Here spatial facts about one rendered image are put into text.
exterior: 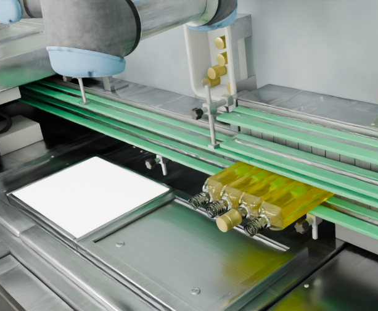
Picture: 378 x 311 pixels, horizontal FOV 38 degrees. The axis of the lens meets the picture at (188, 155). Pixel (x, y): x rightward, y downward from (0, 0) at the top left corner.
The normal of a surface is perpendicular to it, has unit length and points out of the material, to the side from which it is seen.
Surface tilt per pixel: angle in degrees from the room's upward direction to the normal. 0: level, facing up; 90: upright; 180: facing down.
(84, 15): 64
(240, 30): 90
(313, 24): 0
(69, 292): 90
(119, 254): 90
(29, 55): 90
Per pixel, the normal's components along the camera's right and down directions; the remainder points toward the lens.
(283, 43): -0.74, 0.37
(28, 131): 0.65, 0.24
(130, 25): 0.86, 0.07
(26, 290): -0.13, -0.90
